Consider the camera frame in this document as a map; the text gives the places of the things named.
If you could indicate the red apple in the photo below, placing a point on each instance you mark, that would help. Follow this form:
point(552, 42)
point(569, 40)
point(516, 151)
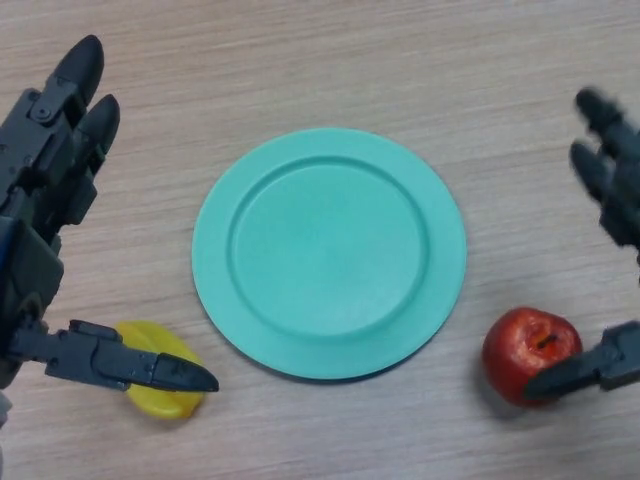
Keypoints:
point(520, 350)

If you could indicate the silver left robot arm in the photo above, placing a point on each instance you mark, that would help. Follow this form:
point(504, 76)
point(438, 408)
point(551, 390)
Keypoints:
point(4, 407)

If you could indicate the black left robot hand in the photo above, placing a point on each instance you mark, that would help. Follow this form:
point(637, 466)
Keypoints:
point(32, 240)

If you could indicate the green round plate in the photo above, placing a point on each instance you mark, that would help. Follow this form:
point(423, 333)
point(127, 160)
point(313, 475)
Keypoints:
point(329, 254)

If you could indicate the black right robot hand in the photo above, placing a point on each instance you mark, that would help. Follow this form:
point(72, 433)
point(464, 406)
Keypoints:
point(617, 200)

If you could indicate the yellow starfruit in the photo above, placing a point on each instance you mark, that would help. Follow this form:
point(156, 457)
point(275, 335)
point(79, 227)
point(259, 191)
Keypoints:
point(165, 345)

